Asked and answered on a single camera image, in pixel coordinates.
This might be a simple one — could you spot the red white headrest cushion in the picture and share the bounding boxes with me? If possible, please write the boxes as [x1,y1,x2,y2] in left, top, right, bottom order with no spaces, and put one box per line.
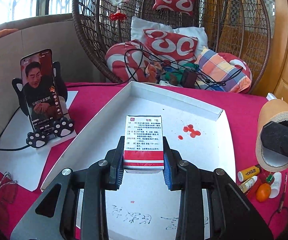
[152,0,195,17]

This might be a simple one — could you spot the eyeglasses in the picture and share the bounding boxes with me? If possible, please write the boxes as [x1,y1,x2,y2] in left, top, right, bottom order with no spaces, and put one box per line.
[0,172,18,204]

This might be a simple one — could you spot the red white square pillow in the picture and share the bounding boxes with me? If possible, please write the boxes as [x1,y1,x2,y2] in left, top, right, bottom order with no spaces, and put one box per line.
[144,29,198,61]

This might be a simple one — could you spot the small screwdriver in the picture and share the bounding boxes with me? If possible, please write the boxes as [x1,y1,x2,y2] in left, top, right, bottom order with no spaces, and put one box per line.
[277,173,288,213]

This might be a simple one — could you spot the red white seat cushion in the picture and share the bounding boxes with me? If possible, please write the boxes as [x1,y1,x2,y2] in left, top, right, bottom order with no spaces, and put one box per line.
[105,40,160,83]

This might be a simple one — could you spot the black cat phone stand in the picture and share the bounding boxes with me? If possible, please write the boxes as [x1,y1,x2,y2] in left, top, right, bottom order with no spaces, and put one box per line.
[12,62,74,148]

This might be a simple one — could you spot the small yellow liquid bottle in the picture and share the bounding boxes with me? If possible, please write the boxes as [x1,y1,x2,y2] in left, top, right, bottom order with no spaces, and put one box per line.
[239,176,258,193]

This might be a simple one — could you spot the plaid colourful pillow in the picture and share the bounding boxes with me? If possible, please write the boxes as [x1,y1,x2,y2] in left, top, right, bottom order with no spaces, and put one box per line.
[195,48,252,94]

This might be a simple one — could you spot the white cardboard tray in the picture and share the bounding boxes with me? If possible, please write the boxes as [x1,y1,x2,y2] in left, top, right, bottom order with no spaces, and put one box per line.
[41,82,235,239]

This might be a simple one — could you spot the orange tangerine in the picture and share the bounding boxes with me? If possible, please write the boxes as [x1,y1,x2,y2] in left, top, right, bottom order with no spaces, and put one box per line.
[256,183,271,203]

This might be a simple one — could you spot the brown tape roll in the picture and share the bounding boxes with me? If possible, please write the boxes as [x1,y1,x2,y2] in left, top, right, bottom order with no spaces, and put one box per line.
[256,99,288,172]

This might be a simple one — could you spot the wicker hanging egg chair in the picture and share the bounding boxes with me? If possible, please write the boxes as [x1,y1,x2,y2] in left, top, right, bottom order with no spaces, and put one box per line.
[72,0,271,87]

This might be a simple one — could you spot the red white medicine box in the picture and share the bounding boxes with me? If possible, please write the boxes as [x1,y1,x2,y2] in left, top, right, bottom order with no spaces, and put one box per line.
[123,115,164,174]

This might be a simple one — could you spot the yellow glue tube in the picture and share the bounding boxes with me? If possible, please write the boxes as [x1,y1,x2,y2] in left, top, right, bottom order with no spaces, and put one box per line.
[237,165,261,182]

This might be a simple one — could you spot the black charging cable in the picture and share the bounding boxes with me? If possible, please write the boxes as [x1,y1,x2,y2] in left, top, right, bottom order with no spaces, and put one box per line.
[0,106,35,152]

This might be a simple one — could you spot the smartphone showing video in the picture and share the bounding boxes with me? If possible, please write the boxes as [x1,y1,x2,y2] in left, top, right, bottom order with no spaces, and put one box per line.
[20,49,63,131]

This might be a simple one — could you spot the white pill bottle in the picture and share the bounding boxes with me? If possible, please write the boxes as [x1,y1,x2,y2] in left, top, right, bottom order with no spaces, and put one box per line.
[269,172,282,199]

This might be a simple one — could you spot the white paper sheet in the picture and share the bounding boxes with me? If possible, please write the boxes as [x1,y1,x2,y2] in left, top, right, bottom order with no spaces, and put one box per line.
[0,90,79,192]

